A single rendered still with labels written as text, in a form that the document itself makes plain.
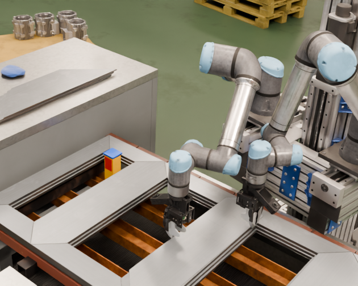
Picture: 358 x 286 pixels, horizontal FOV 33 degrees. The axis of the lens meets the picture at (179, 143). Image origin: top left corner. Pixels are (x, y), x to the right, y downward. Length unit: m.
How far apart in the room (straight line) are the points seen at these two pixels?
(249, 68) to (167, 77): 3.27
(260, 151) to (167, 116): 2.72
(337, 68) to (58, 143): 1.26
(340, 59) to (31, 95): 1.36
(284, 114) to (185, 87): 3.10
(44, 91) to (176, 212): 0.94
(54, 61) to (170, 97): 2.12
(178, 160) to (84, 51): 1.34
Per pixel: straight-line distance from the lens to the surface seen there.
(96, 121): 2.77
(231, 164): 2.05
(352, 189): 2.43
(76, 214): 2.33
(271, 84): 2.61
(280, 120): 2.21
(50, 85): 2.78
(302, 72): 2.15
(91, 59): 3.09
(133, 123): 2.98
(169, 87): 5.22
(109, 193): 2.43
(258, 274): 2.32
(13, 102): 2.65
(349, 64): 2.01
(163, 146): 4.36
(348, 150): 2.42
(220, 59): 2.21
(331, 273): 2.19
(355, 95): 2.10
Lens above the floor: 2.28
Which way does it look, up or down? 31 degrees down
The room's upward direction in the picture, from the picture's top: 3 degrees clockwise
